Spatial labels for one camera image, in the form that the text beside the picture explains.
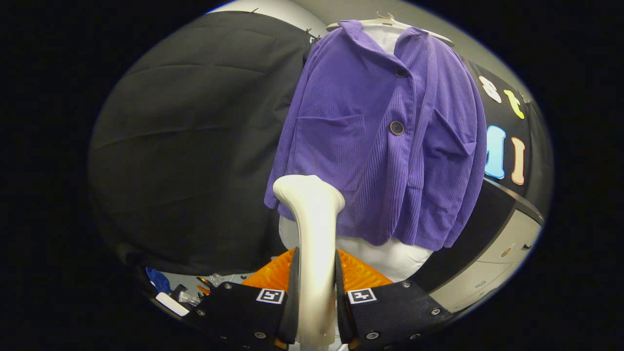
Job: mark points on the cream clothes hanger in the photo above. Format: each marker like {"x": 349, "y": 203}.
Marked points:
{"x": 370, "y": 23}

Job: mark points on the small white block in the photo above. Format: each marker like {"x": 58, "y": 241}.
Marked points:
{"x": 171, "y": 303}

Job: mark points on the grey cabinet with dark top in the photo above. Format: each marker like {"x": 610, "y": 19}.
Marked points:
{"x": 487, "y": 278}

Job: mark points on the blue object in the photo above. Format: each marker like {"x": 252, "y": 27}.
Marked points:
{"x": 157, "y": 279}

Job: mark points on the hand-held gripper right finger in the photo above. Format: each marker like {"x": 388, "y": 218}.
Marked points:
{"x": 390, "y": 312}

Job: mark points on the white garment steamer head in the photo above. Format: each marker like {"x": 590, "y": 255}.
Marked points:
{"x": 317, "y": 234}

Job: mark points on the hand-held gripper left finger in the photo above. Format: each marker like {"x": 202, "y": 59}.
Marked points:
{"x": 243, "y": 312}

